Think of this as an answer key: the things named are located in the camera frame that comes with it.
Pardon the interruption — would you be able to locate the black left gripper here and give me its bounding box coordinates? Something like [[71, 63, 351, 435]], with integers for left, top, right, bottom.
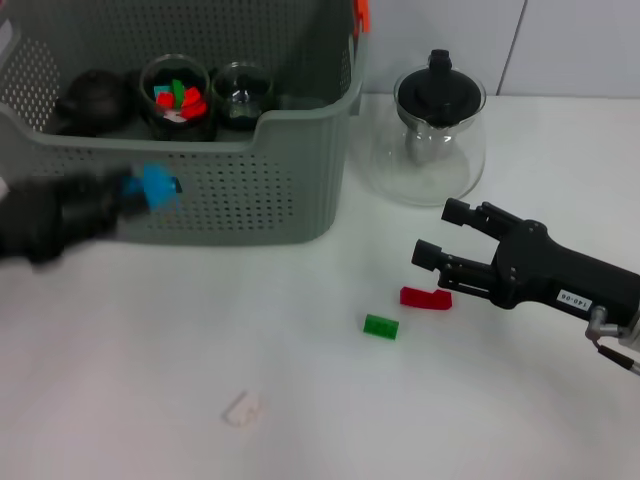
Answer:
[[0, 168, 152, 267]]

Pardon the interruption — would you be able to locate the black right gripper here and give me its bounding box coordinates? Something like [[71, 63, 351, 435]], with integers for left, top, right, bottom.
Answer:
[[411, 197, 640, 322]]

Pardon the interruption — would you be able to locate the blue toy brick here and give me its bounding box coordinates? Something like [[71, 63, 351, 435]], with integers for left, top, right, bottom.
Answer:
[[122, 161, 184, 212]]

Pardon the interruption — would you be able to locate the long dark red brick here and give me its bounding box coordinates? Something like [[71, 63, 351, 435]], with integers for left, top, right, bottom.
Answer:
[[399, 286, 453, 311]]

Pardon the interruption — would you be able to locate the glass teacup with black sleeve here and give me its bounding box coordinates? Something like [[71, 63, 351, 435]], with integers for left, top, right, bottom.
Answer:
[[212, 60, 275, 132], [138, 53, 219, 142]]

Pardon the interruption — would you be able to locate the green rectangular toy brick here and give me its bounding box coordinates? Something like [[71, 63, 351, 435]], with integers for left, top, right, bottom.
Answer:
[[363, 313, 400, 341]]

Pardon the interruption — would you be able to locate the clear white toy brick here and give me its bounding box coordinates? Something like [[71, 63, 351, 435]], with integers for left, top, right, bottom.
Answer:
[[221, 390, 267, 427]]

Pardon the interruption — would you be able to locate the grey-green perforated storage bin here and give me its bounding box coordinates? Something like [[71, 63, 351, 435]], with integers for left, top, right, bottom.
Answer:
[[0, 0, 371, 247]]

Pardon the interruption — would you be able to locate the clear glass teapot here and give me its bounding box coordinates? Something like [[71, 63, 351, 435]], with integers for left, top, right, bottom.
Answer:
[[372, 62, 488, 207]]

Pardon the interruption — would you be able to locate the dark clay teapot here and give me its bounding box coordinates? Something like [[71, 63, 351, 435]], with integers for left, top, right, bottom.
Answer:
[[53, 68, 136, 136]]

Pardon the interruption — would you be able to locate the black teapot lid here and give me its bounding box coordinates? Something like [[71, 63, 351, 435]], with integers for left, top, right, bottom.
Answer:
[[398, 48, 481, 126]]

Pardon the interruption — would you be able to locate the right arm silver plug cable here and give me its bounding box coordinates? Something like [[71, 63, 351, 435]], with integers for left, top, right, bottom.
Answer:
[[584, 305, 640, 377]]

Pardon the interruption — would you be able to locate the orange bin handle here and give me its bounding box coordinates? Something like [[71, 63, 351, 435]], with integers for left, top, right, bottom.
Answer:
[[353, 0, 372, 37]]

